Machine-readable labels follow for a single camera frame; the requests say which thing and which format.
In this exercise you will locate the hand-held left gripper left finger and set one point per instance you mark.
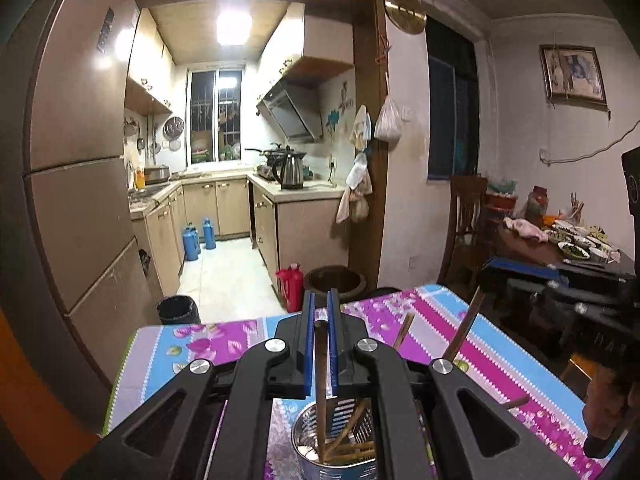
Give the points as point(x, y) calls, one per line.
point(307, 350)

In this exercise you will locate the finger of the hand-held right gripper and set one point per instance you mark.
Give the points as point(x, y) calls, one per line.
point(525, 266)
point(515, 292)

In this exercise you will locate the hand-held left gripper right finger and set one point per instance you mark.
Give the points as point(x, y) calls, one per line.
point(334, 350)

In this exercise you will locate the long brown chopstick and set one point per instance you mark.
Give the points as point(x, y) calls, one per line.
point(465, 325)
point(320, 385)

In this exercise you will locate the perforated metal chopstick holder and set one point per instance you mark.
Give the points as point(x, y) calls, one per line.
point(335, 470)

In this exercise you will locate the person's right hand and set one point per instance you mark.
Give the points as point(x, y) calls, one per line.
point(610, 400)

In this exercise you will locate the wooden dining table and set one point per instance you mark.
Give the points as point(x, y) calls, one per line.
point(540, 252)

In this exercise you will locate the pink cloth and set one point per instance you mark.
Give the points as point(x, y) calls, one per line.
point(525, 229)

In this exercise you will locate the plastic food jar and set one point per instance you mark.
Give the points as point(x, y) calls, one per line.
point(536, 205)

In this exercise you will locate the red thermos flask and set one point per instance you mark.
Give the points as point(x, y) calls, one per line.
point(290, 290)

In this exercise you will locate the brown clay jar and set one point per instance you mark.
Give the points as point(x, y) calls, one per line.
point(334, 285)

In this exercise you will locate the floral striped tablecloth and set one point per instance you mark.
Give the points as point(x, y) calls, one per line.
point(490, 360)

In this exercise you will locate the wooden chair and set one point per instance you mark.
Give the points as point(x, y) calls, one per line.
point(462, 225)

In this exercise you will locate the black trash bin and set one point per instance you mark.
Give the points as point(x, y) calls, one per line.
point(178, 310)

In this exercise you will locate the blue thermos flask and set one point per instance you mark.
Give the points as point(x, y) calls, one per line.
point(209, 234)
point(190, 242)

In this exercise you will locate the beige kitchen base cabinets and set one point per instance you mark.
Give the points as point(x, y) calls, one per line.
point(235, 210)

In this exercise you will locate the hanging kitchen towels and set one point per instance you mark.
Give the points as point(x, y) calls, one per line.
point(356, 175)

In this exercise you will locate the steel electric kettle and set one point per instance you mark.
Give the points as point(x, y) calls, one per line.
point(290, 172)

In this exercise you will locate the dark room window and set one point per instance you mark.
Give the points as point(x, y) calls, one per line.
point(452, 100)

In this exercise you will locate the hanging white plastic bag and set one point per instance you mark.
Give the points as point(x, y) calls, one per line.
point(388, 122)

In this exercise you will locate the black wok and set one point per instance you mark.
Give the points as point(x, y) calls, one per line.
point(267, 151)

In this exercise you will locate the steel range hood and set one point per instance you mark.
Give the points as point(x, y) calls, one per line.
point(292, 112)

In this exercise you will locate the kitchen window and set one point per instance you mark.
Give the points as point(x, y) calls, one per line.
point(216, 115)

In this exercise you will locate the hanging round strainer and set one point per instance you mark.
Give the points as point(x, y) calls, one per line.
point(174, 129)

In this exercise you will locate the orange wooden cabinet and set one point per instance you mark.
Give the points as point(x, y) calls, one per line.
point(30, 410)

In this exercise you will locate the silver refrigerator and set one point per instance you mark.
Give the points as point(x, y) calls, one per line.
point(75, 160)

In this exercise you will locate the ceiling light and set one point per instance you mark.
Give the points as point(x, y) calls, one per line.
point(233, 27)

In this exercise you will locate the framed wall picture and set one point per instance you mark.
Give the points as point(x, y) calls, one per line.
point(572, 74)

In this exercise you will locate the blue flower wall sticker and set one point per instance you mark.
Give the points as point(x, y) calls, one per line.
point(337, 115)

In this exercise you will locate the round golden wall plate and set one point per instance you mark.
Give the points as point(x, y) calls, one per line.
point(406, 11)

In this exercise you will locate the wooden wall cabinet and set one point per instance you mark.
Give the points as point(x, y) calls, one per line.
point(310, 40)

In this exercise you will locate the beige kitchen wall cabinets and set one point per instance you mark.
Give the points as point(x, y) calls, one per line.
point(147, 75)

